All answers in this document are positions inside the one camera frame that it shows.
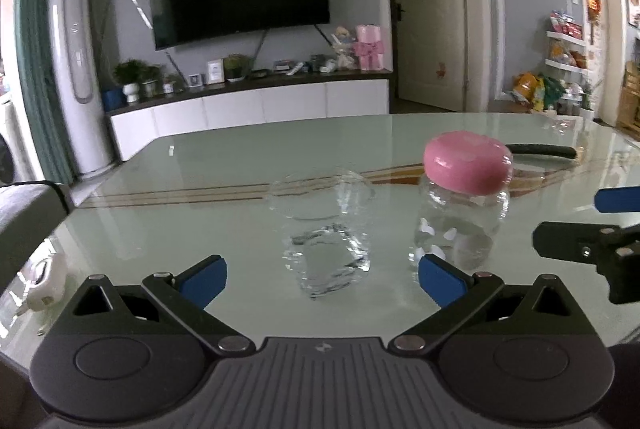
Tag white plastic object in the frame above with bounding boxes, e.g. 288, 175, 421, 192
19, 252, 69, 313

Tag red hanging ornament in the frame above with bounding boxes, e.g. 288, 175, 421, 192
583, 0, 604, 45

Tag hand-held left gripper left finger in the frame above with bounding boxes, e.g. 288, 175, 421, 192
70, 254, 256, 357

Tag pile of snack bags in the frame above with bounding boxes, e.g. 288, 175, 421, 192
510, 72, 564, 113

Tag white door with glass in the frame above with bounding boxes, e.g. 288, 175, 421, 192
574, 0, 624, 126

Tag white photo frame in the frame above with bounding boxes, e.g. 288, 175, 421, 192
206, 57, 226, 85

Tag clear glass bottle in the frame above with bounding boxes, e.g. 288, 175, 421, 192
409, 174, 512, 276

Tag doll bouquet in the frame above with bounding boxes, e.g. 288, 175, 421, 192
330, 26, 359, 70

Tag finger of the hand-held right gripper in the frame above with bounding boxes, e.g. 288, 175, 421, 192
532, 221, 640, 305
595, 186, 640, 214

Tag white tower air conditioner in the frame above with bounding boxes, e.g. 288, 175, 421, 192
45, 0, 119, 180

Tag pink gift box with bow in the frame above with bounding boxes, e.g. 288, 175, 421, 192
353, 24, 386, 71

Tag small green potted plant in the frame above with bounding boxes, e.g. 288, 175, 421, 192
140, 65, 164, 99

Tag spiky potted plant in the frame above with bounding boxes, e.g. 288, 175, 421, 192
579, 81, 599, 120

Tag white television cabinet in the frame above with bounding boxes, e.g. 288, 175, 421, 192
107, 70, 391, 162

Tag black cable on table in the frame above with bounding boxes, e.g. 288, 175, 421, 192
504, 142, 579, 160

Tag pink bottle cap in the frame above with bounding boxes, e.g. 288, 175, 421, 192
423, 131, 514, 196

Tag blue pot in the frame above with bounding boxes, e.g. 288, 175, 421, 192
102, 88, 125, 112

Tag green plant in dark pot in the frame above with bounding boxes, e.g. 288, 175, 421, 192
223, 53, 251, 82

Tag wooden chair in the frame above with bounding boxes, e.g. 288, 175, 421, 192
617, 61, 640, 140

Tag white panel door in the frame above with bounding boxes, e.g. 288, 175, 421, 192
387, 0, 469, 112

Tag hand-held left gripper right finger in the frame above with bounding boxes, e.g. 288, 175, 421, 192
387, 255, 584, 357

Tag white snack shelf rack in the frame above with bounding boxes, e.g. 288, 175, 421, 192
544, 11, 592, 116

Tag clear glass cup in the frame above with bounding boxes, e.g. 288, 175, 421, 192
269, 170, 377, 303

